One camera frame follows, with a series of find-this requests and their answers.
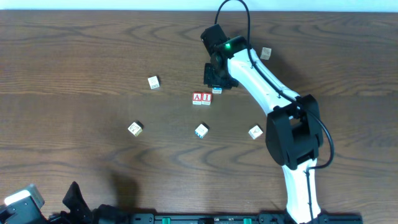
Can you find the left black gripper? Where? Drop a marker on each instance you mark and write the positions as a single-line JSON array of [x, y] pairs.
[[74, 199]]

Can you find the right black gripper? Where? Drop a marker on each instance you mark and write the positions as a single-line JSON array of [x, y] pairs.
[[218, 80]]

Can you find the blue number 2 block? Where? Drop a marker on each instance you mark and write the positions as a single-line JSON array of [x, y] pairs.
[[217, 90]]

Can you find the red letter I block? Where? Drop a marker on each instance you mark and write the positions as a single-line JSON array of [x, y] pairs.
[[206, 98]]

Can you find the red letter A block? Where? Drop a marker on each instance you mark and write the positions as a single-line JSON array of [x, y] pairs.
[[197, 98]]

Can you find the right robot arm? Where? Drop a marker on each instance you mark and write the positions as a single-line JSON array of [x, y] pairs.
[[294, 130]]

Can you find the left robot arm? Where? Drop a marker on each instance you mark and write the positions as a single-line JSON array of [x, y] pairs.
[[102, 214]]

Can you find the white block far right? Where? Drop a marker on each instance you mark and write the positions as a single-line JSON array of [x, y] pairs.
[[266, 53]]

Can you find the white block blue side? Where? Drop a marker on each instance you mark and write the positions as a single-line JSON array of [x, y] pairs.
[[201, 131]]

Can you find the white block red Q side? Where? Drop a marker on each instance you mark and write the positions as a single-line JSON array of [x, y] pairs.
[[255, 132]]

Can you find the plain white wooden block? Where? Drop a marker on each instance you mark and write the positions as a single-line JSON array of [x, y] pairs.
[[153, 82]]

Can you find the white block yellow picture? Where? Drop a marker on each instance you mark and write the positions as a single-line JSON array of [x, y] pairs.
[[135, 128]]

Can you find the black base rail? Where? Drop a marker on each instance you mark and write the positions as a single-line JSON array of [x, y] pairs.
[[262, 218]]

